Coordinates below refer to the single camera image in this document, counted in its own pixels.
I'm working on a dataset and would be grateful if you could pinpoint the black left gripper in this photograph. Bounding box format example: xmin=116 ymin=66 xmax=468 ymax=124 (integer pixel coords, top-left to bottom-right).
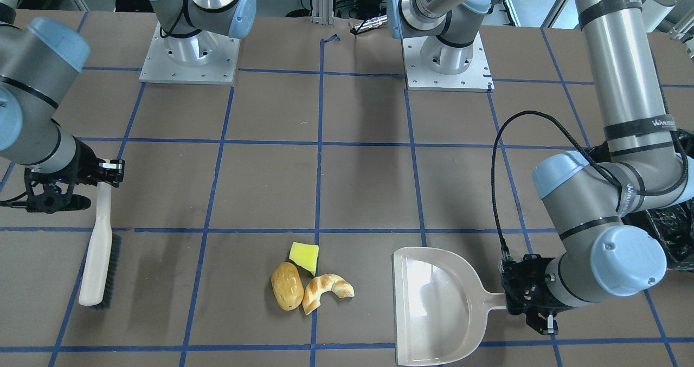
xmin=501 ymin=254 xmax=558 ymax=335

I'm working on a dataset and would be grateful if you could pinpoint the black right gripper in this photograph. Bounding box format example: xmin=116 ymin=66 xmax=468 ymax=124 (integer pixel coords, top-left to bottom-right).
xmin=23 ymin=140 xmax=125 ymax=214

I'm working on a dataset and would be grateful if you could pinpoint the beige plastic dustpan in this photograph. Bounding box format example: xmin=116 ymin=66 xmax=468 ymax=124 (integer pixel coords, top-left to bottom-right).
xmin=393 ymin=247 xmax=506 ymax=366

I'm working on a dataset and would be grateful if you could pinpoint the beige hand brush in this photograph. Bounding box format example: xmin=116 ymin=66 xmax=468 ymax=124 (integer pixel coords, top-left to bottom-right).
xmin=79 ymin=182 xmax=121 ymax=310

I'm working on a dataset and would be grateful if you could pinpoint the toy croissant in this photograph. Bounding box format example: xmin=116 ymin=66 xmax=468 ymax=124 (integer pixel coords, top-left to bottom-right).
xmin=302 ymin=274 xmax=355 ymax=316

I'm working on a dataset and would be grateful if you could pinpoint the yellow sponge piece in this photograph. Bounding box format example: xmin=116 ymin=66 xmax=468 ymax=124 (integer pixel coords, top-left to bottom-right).
xmin=288 ymin=242 xmax=319 ymax=276

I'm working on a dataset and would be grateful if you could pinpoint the toy potato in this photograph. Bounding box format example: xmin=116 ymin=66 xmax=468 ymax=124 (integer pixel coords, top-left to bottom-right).
xmin=271 ymin=261 xmax=304 ymax=312

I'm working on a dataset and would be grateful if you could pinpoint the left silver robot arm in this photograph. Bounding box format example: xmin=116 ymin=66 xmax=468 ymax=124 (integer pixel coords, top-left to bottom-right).
xmin=491 ymin=0 xmax=692 ymax=335

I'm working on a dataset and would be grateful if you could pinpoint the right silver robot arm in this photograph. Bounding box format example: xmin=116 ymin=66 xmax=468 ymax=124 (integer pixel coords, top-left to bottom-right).
xmin=1 ymin=0 xmax=257 ymax=214

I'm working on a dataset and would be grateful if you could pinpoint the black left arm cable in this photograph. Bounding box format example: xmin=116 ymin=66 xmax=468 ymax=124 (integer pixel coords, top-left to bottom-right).
xmin=491 ymin=111 xmax=689 ymax=259

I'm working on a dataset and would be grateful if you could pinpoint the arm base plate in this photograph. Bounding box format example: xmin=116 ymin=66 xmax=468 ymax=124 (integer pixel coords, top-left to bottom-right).
xmin=402 ymin=34 xmax=495 ymax=92
xmin=139 ymin=24 xmax=241 ymax=85

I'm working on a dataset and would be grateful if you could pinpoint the aluminium frame post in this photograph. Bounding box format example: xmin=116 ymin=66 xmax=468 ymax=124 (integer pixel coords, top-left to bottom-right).
xmin=310 ymin=0 xmax=335 ymax=28

